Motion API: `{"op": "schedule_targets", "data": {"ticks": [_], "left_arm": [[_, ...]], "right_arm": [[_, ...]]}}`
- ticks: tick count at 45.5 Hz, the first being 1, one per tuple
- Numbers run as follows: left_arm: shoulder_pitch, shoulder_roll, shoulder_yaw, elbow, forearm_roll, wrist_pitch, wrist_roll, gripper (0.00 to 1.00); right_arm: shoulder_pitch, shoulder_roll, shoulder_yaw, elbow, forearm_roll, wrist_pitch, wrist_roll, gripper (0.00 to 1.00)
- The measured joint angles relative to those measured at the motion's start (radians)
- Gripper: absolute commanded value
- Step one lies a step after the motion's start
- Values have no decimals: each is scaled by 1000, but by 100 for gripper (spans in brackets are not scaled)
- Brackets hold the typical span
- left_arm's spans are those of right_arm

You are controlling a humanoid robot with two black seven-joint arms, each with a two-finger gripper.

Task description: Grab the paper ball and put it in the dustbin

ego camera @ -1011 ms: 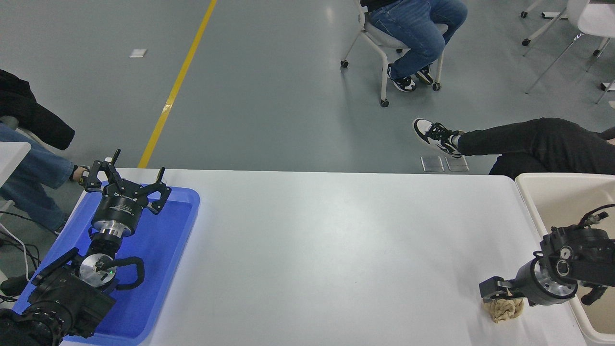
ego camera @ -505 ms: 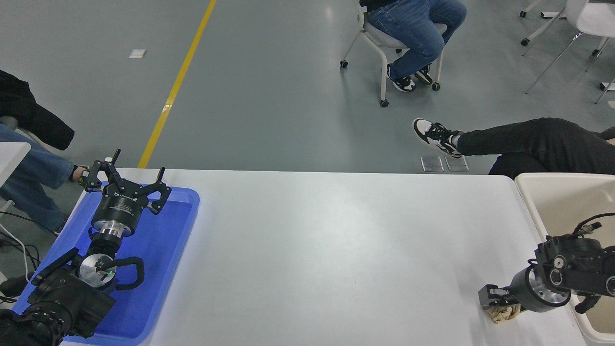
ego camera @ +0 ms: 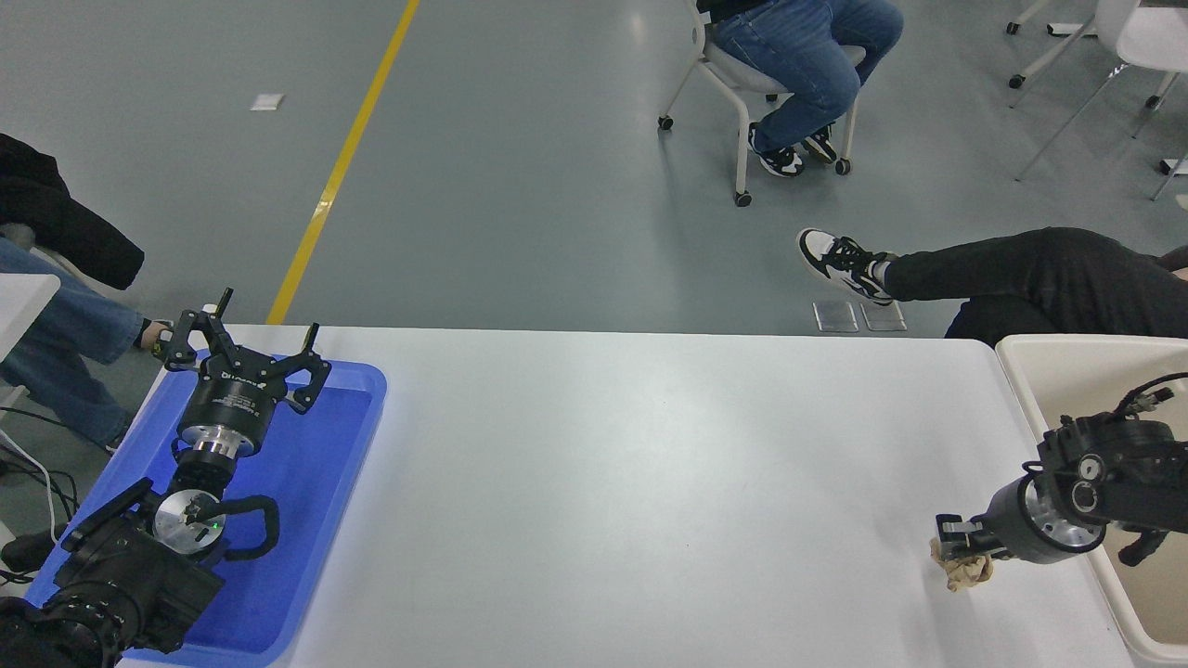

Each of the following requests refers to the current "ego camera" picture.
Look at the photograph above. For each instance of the blue plastic tray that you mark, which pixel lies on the blue plastic tray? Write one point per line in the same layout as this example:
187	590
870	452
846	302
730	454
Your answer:
306	501

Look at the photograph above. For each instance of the small white table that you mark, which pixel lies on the small white table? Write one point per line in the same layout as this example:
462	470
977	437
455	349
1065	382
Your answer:
23	311

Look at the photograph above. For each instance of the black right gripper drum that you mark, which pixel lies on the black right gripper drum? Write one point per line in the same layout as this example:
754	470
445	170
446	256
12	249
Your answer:
1007	524

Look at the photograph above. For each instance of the white wheeled chair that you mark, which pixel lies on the white wheeled chair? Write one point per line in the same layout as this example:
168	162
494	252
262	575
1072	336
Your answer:
742	93

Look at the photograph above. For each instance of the person beside small white table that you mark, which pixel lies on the person beside small white table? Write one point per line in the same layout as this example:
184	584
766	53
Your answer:
65	325

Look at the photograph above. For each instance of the person seated on white chair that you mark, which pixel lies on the person seated on white chair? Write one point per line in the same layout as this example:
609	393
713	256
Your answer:
798	65

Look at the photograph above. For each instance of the person with outstretched leg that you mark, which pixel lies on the person with outstretched leg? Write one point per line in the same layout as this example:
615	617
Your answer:
1039	274

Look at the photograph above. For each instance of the white caster chair base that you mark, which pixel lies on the white caster chair base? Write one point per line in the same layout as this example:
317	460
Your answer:
1049	54

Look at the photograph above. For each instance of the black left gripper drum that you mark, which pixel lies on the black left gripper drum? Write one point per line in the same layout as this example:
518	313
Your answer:
230	403

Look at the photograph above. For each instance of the clear floor plate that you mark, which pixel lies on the clear floor plate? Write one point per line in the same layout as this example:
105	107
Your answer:
884	316
834	316

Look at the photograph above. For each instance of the small black floor object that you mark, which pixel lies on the small black floor object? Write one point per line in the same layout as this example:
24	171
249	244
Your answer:
28	549

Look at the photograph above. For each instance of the large pale bin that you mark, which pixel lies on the large pale bin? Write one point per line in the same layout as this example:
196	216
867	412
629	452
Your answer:
1067	380

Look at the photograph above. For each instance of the tan paper ball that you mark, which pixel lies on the tan paper ball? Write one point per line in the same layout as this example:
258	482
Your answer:
965	573

